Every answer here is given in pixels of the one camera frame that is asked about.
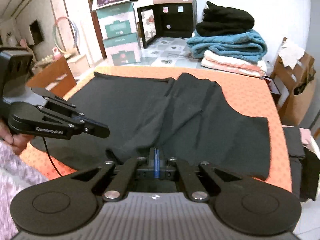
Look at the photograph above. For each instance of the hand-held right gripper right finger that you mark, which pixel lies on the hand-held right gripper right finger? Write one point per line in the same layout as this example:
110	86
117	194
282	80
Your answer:
160	163

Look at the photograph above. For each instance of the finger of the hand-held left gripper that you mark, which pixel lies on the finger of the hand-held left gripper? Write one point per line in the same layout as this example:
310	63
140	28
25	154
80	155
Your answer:
60	110
97	130

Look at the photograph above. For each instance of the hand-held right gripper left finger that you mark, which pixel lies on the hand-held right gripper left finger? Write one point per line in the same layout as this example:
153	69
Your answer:
153	163

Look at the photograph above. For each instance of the dark grey garment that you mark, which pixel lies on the dark grey garment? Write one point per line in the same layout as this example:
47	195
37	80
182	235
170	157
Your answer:
140	110

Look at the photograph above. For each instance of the pile of black clothes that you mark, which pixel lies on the pile of black clothes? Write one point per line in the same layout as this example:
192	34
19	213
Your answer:
302	170

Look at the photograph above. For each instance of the person's left hand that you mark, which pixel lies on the person's left hand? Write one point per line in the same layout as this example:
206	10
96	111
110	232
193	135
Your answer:
21	142

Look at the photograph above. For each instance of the wooden chair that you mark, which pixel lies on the wooden chair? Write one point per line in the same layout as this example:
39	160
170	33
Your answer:
55	77

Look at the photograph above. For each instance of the small wooden cabinet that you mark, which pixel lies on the small wooden cabinet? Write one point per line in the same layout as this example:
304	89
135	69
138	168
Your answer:
78	66

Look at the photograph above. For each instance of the colourful hoop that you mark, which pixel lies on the colourful hoop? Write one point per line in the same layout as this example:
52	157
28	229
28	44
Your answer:
55	28

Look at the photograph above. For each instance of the person's pink fluffy clothing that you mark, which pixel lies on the person's pink fluffy clothing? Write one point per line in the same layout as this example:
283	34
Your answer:
17	192

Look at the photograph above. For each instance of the stacked teal white boxes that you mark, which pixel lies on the stacked teal white boxes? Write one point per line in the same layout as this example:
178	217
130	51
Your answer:
116	21

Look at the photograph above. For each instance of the orange flower pattern mat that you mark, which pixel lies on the orange flower pattern mat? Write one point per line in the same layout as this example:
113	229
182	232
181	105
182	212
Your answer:
260	97

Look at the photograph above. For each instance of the folded pink white towels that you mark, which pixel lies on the folded pink white towels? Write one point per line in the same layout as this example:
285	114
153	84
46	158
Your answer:
225	56

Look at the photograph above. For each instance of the black open cabinet box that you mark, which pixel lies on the black open cabinet box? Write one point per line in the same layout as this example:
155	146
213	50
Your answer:
172	17

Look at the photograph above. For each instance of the brown paper bag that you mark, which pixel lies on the brown paper bag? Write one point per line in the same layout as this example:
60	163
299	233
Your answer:
297	105

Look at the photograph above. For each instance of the pink cloth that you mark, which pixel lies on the pink cloth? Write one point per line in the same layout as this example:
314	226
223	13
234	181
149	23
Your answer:
310	137

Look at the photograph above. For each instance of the black folded sweater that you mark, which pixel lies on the black folded sweater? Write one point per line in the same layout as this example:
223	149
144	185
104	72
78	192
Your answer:
225	20

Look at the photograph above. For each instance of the beige cloth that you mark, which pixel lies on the beige cloth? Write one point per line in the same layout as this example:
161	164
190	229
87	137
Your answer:
291	53

